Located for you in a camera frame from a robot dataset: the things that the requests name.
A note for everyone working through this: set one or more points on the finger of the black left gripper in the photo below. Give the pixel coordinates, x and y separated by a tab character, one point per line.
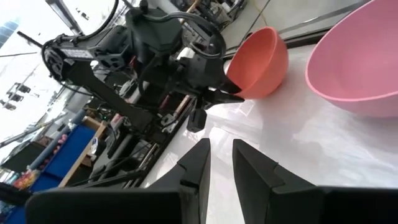
229	87
220	99

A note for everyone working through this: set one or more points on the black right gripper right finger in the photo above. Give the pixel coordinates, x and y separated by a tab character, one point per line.
252	186

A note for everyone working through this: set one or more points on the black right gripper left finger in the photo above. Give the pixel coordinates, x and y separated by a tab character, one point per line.
196	186

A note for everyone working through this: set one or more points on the coral red bowl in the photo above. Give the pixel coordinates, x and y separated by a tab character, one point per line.
261	59

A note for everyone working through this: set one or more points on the pink bowl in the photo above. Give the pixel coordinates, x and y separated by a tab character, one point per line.
357	56

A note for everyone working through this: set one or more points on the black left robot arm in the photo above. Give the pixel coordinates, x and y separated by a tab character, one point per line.
93	84

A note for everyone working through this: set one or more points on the blue board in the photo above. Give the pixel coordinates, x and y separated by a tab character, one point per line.
68	149

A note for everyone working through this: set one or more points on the wooden frame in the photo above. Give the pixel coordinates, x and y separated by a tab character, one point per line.
93	140

